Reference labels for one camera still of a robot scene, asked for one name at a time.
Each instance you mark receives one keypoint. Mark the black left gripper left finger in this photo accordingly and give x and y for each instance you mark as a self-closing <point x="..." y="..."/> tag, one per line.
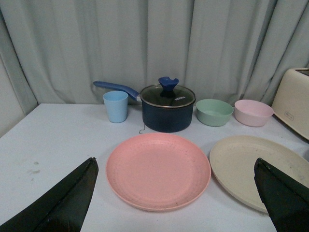
<point x="62" y="208"/>

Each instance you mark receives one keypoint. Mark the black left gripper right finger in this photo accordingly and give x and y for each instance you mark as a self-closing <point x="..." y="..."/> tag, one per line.
<point x="286" y="200"/>

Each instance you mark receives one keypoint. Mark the pink plate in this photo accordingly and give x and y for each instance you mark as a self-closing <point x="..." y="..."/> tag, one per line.
<point x="158" y="172"/>

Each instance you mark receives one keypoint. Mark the cream plate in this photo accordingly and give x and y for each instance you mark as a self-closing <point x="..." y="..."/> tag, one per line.
<point x="232" y="160"/>

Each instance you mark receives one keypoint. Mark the pink bowl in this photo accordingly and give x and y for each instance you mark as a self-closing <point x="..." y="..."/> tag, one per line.
<point x="252" y="113"/>

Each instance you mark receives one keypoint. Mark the cream toaster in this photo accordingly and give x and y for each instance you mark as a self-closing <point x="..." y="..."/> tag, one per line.
<point x="291" y="102"/>

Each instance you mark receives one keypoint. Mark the green bowl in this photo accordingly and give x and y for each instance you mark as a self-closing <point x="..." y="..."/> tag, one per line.
<point x="212" y="112"/>

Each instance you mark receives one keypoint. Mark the light blue cup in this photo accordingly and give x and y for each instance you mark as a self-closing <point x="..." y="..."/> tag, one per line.
<point x="116" y="106"/>

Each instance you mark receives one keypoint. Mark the dark blue saucepan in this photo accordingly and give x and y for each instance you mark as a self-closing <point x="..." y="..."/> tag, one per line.
<point x="156" y="118"/>

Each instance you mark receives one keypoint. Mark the glass pot lid blue knob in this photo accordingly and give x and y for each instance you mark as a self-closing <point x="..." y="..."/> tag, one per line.
<point x="168" y="94"/>

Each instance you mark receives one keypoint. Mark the grey curtain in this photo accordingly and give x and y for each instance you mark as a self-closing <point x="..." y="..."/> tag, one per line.
<point x="51" y="51"/>

